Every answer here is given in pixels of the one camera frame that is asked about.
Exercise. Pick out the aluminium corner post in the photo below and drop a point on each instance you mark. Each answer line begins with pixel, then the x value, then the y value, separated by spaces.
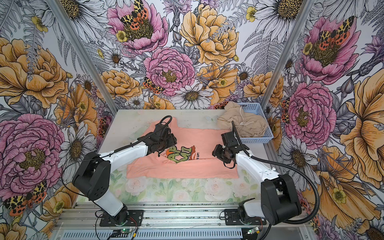
pixel 300 23
pixel 75 40

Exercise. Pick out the right aluminium corner post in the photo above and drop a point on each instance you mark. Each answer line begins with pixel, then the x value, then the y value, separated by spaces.
pixel 300 23

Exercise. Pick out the green circuit board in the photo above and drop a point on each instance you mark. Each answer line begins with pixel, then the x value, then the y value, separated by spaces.
pixel 123 231

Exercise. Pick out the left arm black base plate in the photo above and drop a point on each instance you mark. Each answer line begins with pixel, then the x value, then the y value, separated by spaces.
pixel 126 218

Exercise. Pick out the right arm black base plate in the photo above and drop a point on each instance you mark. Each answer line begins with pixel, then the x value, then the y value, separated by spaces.
pixel 234 217

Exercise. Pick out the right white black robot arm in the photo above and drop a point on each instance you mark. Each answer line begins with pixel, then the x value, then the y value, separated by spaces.
pixel 279 201

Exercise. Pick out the beige drawstring shorts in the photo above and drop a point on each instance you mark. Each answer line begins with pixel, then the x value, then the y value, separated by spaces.
pixel 248 125

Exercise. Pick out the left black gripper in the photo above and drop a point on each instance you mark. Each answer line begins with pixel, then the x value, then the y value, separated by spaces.
pixel 172 140

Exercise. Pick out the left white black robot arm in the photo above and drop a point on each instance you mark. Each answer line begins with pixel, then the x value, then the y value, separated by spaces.
pixel 92 178

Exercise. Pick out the left aluminium corner post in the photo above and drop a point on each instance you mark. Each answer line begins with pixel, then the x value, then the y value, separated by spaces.
pixel 75 40

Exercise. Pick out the white vented cable duct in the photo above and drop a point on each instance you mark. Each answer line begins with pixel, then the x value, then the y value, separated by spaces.
pixel 152 234

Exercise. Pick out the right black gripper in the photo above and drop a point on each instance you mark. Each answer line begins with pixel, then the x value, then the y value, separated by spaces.
pixel 216 152

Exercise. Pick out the aluminium rail frame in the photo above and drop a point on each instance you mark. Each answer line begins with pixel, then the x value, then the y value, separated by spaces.
pixel 156 215

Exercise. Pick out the light blue plastic basket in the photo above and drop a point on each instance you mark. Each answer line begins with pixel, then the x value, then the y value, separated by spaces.
pixel 256 108

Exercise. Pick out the peach graphic t-shirt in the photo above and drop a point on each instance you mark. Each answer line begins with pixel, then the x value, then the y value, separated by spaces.
pixel 190 158

